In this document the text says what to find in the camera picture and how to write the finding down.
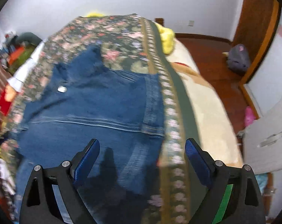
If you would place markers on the grey plush cushion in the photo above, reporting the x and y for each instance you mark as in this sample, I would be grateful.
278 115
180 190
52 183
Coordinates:
28 38

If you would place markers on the white drawer cabinet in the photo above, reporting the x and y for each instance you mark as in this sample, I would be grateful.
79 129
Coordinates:
262 142

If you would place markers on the red plush toy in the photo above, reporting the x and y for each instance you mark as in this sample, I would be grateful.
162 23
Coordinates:
6 98

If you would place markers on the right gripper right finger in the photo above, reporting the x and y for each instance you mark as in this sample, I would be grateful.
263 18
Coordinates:
233 194

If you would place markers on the blue denim jacket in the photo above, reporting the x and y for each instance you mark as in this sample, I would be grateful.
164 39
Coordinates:
124 111

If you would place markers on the floral bedspread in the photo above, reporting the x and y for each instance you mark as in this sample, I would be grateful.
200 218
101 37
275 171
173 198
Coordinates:
127 43

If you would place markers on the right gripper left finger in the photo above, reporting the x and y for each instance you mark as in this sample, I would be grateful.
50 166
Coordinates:
39 204

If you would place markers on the white sliding wardrobe door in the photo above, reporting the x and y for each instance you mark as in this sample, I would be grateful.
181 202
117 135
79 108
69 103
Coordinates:
265 86

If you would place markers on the grey bag on floor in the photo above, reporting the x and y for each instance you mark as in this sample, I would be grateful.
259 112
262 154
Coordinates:
238 59

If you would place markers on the green storage box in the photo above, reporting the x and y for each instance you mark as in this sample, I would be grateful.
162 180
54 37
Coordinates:
22 59

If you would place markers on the white wall socket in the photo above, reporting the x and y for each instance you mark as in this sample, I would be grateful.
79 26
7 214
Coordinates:
191 23

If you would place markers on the orange box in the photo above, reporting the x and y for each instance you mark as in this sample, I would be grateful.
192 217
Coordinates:
15 55

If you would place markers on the white folded garment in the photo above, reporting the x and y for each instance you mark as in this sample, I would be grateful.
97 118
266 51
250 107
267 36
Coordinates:
16 82

